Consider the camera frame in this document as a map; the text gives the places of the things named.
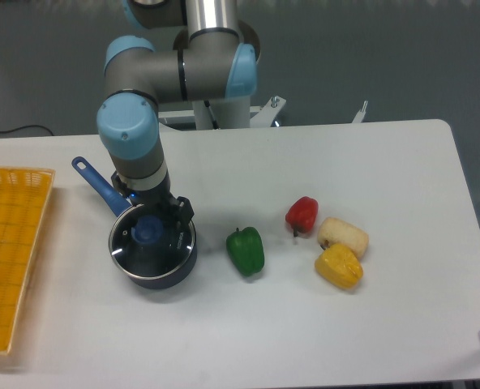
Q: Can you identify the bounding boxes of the white bracket behind table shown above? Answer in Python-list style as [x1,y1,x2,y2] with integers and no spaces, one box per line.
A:
[352,100,368,124]

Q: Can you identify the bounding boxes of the red bell pepper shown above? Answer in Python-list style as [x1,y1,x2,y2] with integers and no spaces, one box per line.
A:
[285,196,319,237]

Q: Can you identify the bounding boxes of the beige bread loaf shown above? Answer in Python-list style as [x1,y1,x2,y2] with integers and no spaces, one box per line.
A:
[317,217,370,259]

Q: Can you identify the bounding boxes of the yellow wicker basket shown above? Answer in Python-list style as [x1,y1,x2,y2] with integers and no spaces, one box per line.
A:
[0,166,55,355]

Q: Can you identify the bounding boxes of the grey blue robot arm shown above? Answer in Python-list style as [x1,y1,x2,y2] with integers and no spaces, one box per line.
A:
[96,1,257,224]

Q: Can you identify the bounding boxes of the blue saucepan with handle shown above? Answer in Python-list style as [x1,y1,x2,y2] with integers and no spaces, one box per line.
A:
[71,156,197,289]

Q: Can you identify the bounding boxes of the glass lid blue knob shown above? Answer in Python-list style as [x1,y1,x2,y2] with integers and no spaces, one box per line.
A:
[108,204,197,289]

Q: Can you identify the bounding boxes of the yellow bell pepper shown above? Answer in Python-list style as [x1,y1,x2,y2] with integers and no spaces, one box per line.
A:
[315,243,363,289]

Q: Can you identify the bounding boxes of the black floor cable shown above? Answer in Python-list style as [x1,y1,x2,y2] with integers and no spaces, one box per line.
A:
[0,124,55,136]

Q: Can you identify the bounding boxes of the green bell pepper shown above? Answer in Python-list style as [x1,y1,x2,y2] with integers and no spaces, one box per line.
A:
[225,226,265,277]

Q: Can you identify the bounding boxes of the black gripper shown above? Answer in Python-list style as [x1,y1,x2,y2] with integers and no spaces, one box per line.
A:
[110,170,195,226]

